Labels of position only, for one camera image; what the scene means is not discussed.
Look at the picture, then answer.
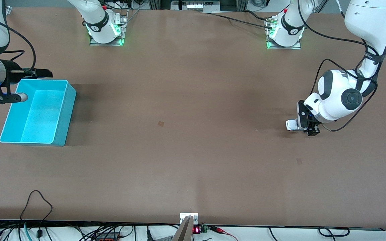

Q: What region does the white toy jeep black roof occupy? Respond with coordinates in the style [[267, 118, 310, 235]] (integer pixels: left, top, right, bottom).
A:
[[286, 119, 302, 131]]

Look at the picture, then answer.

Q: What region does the turquoise plastic bin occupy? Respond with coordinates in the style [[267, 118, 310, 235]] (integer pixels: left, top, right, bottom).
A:
[[0, 79, 77, 147]]

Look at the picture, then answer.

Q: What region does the red clip lead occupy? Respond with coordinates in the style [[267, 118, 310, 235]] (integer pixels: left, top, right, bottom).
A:
[[210, 226, 239, 241]]

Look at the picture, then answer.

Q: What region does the metal equipment rack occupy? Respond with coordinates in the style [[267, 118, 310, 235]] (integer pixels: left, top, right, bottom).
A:
[[148, 0, 249, 14]]

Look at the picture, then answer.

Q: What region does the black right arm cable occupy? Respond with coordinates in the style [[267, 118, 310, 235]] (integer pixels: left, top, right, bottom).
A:
[[0, 13, 37, 72]]

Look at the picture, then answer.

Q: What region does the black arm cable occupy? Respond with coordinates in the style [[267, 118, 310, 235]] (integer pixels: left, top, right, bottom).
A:
[[0, 13, 37, 72], [297, 0, 386, 132]]

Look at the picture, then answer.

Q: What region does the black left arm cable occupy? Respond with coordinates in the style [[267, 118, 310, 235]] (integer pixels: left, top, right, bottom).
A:
[[297, 0, 386, 132]]

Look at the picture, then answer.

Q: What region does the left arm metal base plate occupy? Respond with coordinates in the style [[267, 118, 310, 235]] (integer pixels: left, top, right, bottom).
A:
[[266, 18, 302, 50]]

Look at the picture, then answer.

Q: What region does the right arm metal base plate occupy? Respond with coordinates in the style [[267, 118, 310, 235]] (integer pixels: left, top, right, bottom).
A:
[[89, 9, 128, 47]]

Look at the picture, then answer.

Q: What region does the coiled black cable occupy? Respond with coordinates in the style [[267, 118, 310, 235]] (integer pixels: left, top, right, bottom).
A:
[[318, 227, 350, 237]]

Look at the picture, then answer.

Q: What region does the thin looped black cable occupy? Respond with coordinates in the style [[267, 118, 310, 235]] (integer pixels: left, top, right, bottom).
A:
[[19, 190, 53, 239]]

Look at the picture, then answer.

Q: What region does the short black table cable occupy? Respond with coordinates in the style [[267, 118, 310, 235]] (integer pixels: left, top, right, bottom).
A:
[[243, 10, 272, 21]]

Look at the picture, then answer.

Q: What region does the long black table cable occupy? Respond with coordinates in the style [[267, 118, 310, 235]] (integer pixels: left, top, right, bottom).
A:
[[210, 13, 274, 30]]

